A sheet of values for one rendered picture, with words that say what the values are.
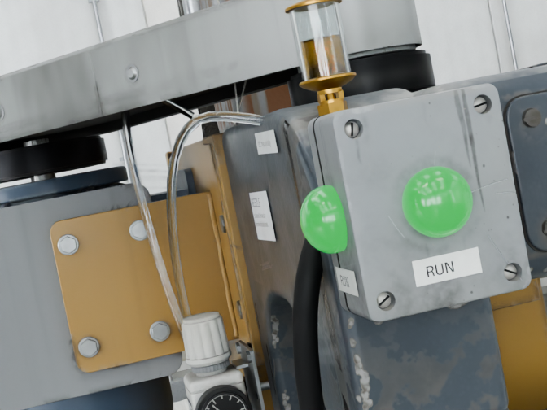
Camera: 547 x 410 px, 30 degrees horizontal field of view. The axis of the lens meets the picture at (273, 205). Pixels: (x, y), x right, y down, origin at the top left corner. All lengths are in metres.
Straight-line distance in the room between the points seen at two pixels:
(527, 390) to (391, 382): 0.37
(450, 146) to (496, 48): 5.80
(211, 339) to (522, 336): 0.27
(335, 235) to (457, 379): 0.10
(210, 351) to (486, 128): 0.30
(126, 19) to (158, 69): 5.02
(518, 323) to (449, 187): 0.42
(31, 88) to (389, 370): 0.41
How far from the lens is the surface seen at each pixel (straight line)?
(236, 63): 0.65
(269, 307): 0.66
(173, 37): 0.68
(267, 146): 0.55
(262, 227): 0.61
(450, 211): 0.42
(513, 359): 0.84
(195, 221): 0.84
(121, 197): 0.84
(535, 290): 0.78
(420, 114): 0.43
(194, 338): 0.68
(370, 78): 0.60
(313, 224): 0.43
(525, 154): 0.51
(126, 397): 0.90
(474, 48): 6.16
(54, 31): 5.69
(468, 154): 0.44
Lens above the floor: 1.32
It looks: 3 degrees down
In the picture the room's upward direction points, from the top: 11 degrees counter-clockwise
